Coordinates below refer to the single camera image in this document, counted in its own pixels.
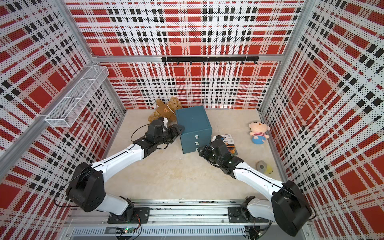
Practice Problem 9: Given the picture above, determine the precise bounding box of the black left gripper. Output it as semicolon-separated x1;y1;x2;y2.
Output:
155;124;185;146

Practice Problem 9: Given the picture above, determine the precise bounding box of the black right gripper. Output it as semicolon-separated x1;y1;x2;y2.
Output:
197;144;223;166

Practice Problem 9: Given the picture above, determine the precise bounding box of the teal drawer cabinet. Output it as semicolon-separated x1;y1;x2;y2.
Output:
176;106;212;154

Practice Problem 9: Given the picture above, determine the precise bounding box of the orange marigold seed bag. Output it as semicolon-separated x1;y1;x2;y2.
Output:
212;135;238;157

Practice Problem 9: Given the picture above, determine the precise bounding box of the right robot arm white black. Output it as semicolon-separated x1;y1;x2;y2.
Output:
198;139;313;237

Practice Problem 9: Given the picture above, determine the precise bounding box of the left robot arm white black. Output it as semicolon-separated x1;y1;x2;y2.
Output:
66;118;185;218

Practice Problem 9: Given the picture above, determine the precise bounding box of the brown teddy bear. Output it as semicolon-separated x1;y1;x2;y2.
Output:
148;97;182;123

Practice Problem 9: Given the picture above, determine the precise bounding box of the plush doll striped shirt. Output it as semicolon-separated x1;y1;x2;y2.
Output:
249;121;271;145

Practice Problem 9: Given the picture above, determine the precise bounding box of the green circuit board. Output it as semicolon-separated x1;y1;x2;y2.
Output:
115;227;137;237

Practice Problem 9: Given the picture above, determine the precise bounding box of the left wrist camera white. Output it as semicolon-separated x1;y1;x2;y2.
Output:
158;117;168;127

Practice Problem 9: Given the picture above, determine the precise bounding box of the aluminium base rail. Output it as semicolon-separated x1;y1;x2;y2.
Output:
64;199;313;240

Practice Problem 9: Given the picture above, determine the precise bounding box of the black hook rail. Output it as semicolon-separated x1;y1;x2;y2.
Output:
161;56;260;64

